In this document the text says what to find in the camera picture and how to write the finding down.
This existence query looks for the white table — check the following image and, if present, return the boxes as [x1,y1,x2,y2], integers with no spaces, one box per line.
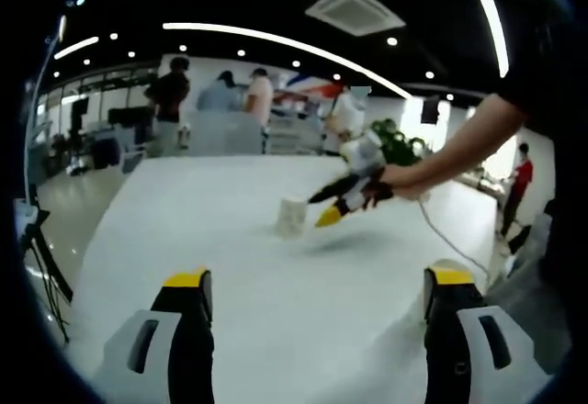
[62,153,503,404]

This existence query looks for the curved ceiling strip light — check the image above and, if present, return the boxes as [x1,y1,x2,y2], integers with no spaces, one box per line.
[162,21,415,101]
[460,0,511,80]

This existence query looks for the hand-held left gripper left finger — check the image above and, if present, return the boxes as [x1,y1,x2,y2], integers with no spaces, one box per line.
[94,265,216,404]

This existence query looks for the black studio light panel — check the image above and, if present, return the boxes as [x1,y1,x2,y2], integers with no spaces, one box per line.
[421,95,443,126]

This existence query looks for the printed white paper cup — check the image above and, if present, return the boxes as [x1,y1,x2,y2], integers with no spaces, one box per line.
[278,196,308,240]

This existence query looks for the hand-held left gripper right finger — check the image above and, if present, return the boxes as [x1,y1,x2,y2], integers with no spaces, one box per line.
[422,264,553,404]

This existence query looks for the black computer monitor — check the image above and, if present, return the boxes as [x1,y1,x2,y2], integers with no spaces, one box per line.
[107,106,153,126]

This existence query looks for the short ceiling strip light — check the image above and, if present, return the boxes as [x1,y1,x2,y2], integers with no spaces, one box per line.
[52,35,101,62]

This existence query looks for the black tripod stand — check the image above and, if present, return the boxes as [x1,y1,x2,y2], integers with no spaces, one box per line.
[17,13,75,345]

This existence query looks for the ceiling air conditioner vent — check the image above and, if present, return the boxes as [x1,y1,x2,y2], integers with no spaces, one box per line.
[304,0,407,39]

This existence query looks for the person's right hand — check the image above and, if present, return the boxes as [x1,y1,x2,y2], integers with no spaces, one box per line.
[361,166,418,211]

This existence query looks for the green potted plant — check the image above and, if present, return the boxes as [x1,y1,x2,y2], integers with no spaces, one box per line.
[367,118,433,169]

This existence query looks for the white storage shelves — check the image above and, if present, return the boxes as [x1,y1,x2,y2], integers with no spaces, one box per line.
[264,95,333,156]

